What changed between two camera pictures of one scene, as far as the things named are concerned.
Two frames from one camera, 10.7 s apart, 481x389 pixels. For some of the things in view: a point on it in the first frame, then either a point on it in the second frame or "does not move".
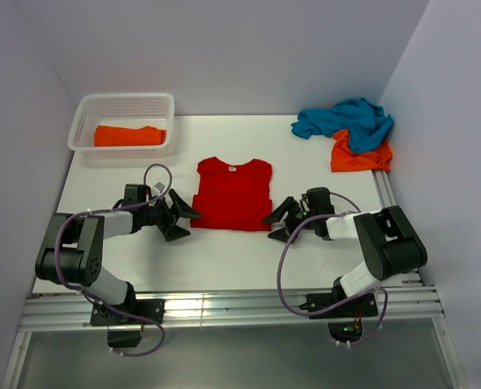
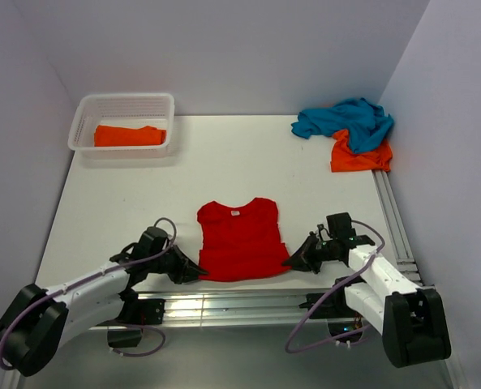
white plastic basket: (122, 110) does not move
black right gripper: (284, 234) to (303, 258)
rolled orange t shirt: (109, 135) does not move
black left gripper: (170, 230) to (185, 270)
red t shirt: (233, 197) to (241, 241)
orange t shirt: (345, 159) does not move
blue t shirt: (364, 124) does not move
